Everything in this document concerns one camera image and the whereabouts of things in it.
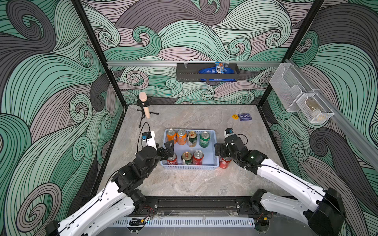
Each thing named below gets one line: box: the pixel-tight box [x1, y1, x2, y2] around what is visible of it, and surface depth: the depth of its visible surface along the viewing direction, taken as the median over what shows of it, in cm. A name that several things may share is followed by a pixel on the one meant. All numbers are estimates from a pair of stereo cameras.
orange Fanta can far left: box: [166, 127, 178, 145], surface depth 92 cm
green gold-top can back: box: [187, 130, 198, 148], surface depth 92 cm
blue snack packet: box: [198, 61, 237, 82], surface depth 94 cm
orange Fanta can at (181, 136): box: [176, 128, 187, 146], surface depth 92 cm
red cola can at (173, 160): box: [166, 152, 179, 165], surface depth 81 cm
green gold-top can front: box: [181, 151, 193, 166], surface depth 81 cm
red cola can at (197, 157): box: [191, 149, 204, 166], surface depth 83 cm
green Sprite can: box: [199, 130, 211, 148], surface depth 92 cm
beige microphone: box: [139, 91, 151, 119], surface depth 90 cm
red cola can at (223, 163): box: [219, 156, 233, 170], surface depth 84 cm
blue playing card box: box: [237, 112, 253, 121], surface depth 113 cm
